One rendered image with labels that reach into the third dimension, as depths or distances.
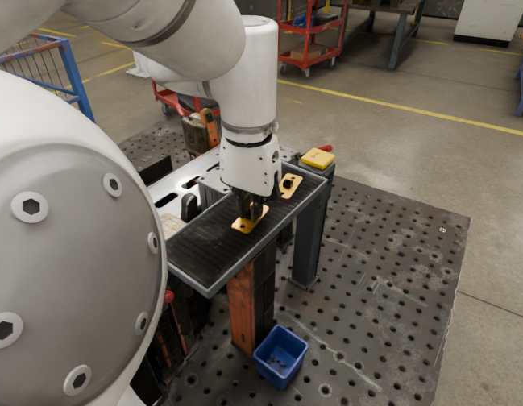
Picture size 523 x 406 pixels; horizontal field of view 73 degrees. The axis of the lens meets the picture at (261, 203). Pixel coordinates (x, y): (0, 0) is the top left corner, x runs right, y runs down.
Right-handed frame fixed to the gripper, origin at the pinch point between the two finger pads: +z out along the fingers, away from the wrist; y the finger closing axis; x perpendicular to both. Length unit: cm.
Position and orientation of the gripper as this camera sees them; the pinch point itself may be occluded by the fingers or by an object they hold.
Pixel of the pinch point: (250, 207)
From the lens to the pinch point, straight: 65.4
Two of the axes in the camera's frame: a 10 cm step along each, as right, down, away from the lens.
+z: 0.0, 7.7, 6.4
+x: -4.8, 5.6, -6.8
